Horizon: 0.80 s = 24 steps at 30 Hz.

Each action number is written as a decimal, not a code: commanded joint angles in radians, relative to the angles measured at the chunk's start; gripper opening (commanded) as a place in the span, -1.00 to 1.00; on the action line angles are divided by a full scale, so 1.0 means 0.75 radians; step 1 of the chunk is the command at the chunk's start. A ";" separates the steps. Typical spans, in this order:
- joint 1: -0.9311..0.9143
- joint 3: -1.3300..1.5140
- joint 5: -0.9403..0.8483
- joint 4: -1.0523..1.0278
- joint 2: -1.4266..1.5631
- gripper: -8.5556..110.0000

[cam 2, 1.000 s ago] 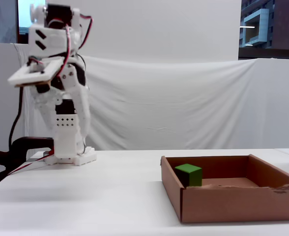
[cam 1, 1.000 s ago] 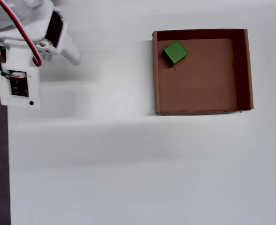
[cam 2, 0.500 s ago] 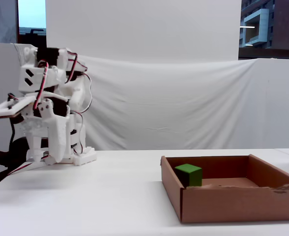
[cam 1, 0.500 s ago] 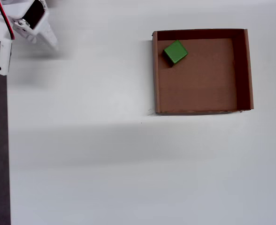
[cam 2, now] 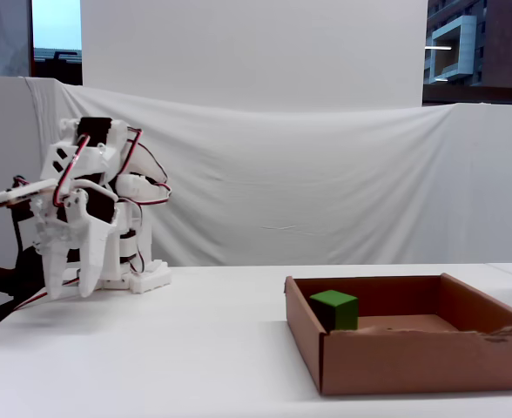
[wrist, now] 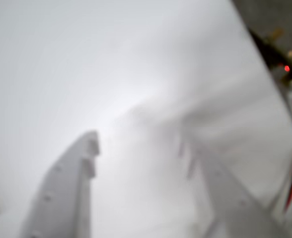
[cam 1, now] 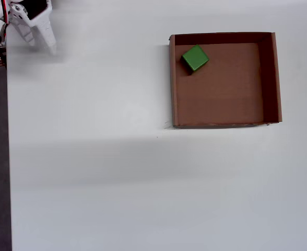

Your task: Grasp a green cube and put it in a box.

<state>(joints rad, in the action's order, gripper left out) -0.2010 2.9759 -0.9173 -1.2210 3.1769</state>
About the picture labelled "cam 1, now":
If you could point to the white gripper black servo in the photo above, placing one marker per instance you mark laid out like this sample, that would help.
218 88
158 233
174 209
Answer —
40 26

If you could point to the green cube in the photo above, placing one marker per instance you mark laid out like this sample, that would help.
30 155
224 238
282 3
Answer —
195 58

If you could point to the brown cardboard box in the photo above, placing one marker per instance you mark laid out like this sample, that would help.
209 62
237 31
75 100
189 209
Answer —
221 91

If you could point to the black board with brass standoffs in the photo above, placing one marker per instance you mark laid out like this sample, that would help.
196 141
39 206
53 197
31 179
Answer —
1 56

